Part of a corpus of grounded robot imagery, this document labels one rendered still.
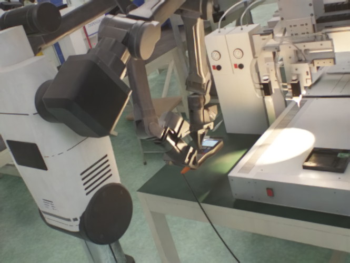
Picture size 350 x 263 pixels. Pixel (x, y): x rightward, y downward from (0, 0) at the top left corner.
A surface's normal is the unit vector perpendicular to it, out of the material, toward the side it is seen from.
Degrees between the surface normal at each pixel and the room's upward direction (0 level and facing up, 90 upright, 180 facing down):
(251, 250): 0
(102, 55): 44
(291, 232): 90
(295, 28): 90
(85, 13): 77
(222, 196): 0
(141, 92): 73
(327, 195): 90
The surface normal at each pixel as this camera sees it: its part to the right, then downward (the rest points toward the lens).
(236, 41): -0.57, 0.47
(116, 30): -0.15, -0.47
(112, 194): 0.76, 0.05
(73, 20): 0.58, -0.07
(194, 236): -0.27, -0.88
